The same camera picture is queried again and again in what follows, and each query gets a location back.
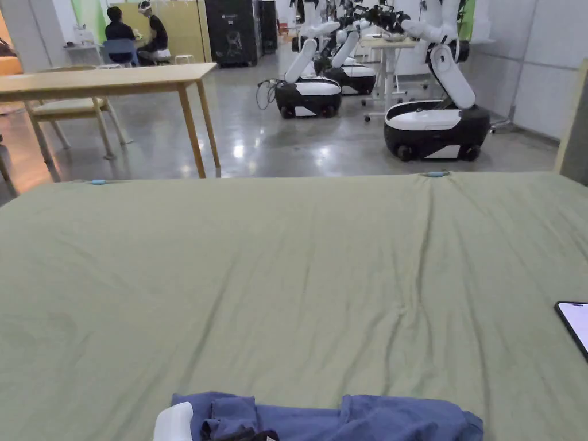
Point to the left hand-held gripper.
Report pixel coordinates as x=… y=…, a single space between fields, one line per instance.
x=172 y=422

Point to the blue shirt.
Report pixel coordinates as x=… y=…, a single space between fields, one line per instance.
x=367 y=420

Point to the bed with pale green sheet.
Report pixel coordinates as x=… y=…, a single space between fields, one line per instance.
x=275 y=275

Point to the black smartphone with lit screen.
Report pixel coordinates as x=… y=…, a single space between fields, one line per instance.
x=576 y=324

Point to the white and black wheeled robot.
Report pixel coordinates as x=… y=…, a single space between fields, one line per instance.
x=436 y=121
x=308 y=94
x=353 y=73

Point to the white desk on casters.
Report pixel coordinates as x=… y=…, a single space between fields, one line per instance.
x=390 y=59

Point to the tall black cabinet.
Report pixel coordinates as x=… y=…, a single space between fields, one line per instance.
x=231 y=32

